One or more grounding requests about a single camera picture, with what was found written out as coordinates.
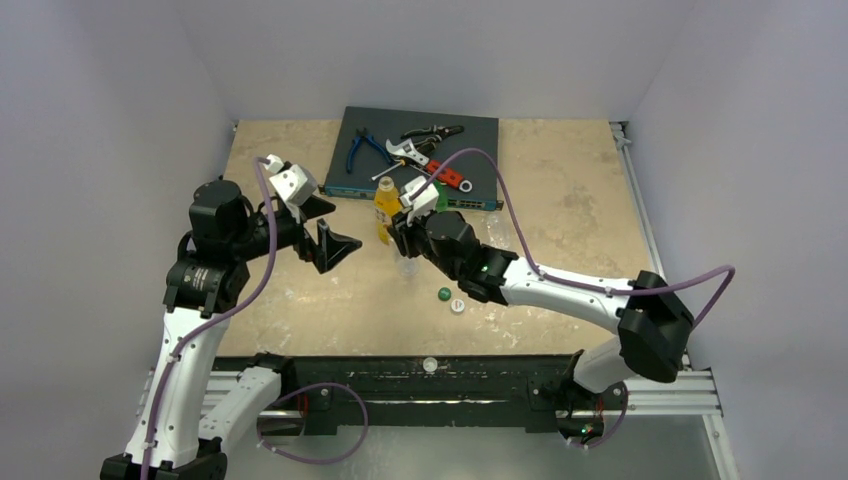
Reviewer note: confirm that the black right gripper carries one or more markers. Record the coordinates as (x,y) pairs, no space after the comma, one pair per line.
(403,234)

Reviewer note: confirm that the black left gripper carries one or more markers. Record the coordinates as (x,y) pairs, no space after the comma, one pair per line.
(330,244)

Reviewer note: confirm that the green plastic bottle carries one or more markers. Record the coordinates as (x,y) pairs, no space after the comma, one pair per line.
(442,203)

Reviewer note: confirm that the clear bottle with label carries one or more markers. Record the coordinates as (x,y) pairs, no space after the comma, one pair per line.
(407,267)

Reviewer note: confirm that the orange juice bottle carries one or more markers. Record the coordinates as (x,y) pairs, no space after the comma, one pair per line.
(387,204)

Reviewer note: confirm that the white juice bottle cap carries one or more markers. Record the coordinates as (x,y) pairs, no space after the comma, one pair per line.
(430,364)

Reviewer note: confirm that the clear bottle white cap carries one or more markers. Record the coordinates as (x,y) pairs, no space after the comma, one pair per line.
(499,230)

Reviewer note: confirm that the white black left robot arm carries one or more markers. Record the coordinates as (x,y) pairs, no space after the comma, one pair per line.
(174,437)

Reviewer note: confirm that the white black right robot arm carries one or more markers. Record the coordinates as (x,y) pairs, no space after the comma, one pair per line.
(650,325)

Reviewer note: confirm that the yellow collar screwdriver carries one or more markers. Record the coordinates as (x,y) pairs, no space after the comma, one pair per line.
(385,172)

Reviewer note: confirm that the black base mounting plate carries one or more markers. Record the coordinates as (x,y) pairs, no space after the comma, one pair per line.
(539,398)

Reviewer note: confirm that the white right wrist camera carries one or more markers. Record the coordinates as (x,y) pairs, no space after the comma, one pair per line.
(419,198)

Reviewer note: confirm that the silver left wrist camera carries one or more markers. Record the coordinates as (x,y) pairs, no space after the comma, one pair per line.
(293,183)

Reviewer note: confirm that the dark grey network switch box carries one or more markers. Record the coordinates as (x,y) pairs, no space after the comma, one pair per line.
(360,153)

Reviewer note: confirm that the silver adjustable wrench red handle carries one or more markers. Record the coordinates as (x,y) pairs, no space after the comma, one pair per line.
(407,150)

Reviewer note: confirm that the black handled pliers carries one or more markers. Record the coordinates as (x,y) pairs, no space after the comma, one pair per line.
(434,133)

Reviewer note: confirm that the aluminium side rail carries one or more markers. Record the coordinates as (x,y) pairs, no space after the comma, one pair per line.
(623,144)

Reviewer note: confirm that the aluminium front frame rail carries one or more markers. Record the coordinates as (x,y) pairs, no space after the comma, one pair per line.
(693,394)

